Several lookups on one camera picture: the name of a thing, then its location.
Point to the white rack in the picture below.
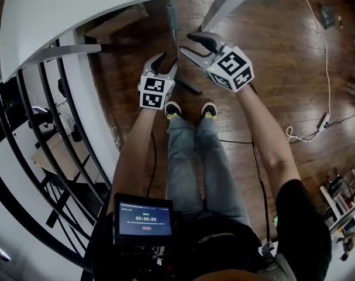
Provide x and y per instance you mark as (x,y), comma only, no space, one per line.
(338,198)

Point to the grey broom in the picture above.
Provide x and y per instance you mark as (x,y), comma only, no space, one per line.
(173,17)

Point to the person's left forearm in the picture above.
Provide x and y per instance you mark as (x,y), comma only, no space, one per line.
(136,145)

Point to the person's leg in jeans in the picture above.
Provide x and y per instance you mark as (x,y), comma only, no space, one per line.
(181,162)
(218,168)

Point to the person's right leg in jeans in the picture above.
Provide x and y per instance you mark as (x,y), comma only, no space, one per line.
(218,168)

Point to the person's black shirt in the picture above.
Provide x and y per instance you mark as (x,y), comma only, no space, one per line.
(300,221)

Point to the cardboard box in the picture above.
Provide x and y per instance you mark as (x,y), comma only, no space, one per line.
(115,22)

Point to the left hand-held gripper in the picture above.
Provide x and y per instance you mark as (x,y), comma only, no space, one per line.
(153,94)

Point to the dark green device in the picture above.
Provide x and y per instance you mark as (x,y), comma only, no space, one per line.
(327,16)

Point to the person's black shoe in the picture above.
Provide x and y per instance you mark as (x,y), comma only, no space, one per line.
(209,109)
(172,109)

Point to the white table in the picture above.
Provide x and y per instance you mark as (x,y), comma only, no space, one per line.
(77,1)

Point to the person's right forearm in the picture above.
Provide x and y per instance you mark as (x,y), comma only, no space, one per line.
(262,133)

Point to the white power strip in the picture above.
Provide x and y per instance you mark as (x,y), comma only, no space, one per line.
(324,121)

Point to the black metal railing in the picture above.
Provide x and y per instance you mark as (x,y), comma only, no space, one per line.
(48,104)

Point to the light wooden table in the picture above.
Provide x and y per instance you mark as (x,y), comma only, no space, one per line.
(60,157)

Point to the person's right black shoe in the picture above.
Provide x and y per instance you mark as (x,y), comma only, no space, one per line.
(209,109)

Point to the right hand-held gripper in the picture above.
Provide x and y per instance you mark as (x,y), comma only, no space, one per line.
(231,67)

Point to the chest-mounted monitor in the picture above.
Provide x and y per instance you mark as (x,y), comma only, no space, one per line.
(145,218)

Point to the person's left black shoe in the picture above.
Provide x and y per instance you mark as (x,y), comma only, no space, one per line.
(172,109)

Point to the person's left leg in jeans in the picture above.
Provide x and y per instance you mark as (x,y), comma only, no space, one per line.
(181,162)

